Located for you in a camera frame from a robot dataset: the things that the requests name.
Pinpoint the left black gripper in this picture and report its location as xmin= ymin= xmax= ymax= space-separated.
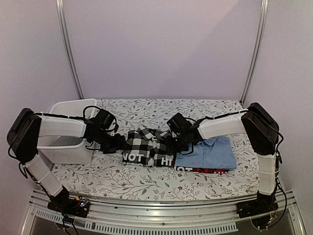
xmin=91 ymin=130 xmax=129 ymax=154

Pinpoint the red black shirt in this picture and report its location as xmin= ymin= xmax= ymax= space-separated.
xmin=174 ymin=166 xmax=229 ymax=174

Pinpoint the light blue shirt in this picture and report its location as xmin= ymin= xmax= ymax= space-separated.
xmin=175 ymin=136 xmax=237 ymax=170

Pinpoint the black white plaid shirt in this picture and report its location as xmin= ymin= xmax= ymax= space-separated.
xmin=122 ymin=126 xmax=175 ymax=167

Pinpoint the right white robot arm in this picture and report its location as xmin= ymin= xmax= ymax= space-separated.
xmin=165 ymin=102 xmax=283 ymax=213

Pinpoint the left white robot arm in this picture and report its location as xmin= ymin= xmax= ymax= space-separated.
xmin=6 ymin=108 xmax=126 ymax=212

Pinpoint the floral white tablecloth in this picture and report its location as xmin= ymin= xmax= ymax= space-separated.
xmin=52 ymin=99 xmax=259 ymax=201

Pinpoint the white plastic bin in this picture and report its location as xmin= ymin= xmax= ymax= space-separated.
xmin=37 ymin=98 xmax=97 ymax=164

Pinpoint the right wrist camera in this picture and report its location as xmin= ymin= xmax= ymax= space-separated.
xmin=166 ymin=113 xmax=192 ymax=134

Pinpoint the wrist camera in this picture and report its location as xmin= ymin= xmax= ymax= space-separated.
xmin=166 ymin=113 xmax=192 ymax=134
xmin=94 ymin=109 xmax=119 ymax=133

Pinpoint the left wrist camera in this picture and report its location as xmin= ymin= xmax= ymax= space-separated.
xmin=94 ymin=109 xmax=119 ymax=133

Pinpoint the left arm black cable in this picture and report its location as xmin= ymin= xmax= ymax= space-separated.
xmin=82 ymin=105 xmax=120 ymax=123

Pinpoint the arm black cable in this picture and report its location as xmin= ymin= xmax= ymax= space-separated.
xmin=185 ymin=109 xmax=284 ymax=165
xmin=82 ymin=105 xmax=120 ymax=123

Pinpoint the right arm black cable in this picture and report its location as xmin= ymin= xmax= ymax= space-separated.
xmin=185 ymin=109 xmax=284 ymax=165

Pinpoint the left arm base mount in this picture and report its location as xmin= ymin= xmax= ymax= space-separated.
xmin=47 ymin=191 xmax=90 ymax=218

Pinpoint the aluminium front rail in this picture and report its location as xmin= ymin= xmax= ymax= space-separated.
xmin=21 ymin=189 xmax=306 ymax=235

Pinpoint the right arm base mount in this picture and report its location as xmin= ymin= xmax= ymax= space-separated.
xmin=236 ymin=192 xmax=278 ymax=230

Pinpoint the left aluminium frame post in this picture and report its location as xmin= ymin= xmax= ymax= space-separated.
xmin=55 ymin=0 xmax=84 ymax=99

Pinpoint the aluminium frame post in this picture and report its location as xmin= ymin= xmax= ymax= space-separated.
xmin=240 ymin=0 xmax=269 ymax=106
xmin=55 ymin=0 xmax=84 ymax=99

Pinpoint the right aluminium frame post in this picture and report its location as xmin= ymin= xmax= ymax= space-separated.
xmin=240 ymin=0 xmax=269 ymax=106

